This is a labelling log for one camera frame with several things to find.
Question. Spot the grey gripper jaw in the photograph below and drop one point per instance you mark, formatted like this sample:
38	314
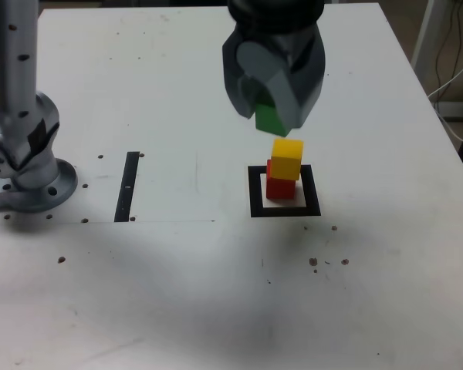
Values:
289	100
231	77

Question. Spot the white post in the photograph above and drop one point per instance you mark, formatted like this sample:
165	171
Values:
422	38

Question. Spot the green cube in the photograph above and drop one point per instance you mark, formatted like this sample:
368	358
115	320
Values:
266	119

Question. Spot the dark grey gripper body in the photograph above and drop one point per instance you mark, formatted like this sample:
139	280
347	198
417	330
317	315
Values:
289	46

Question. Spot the red cube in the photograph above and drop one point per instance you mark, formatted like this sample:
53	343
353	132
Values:
279	189

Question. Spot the black tape strip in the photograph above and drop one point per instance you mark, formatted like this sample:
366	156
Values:
126	173

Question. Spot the black tape square outline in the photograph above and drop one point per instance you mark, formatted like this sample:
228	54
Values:
254	192

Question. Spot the yellow cube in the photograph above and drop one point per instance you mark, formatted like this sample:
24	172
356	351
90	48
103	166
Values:
287	162

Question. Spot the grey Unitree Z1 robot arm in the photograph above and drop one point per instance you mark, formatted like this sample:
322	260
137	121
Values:
15	77

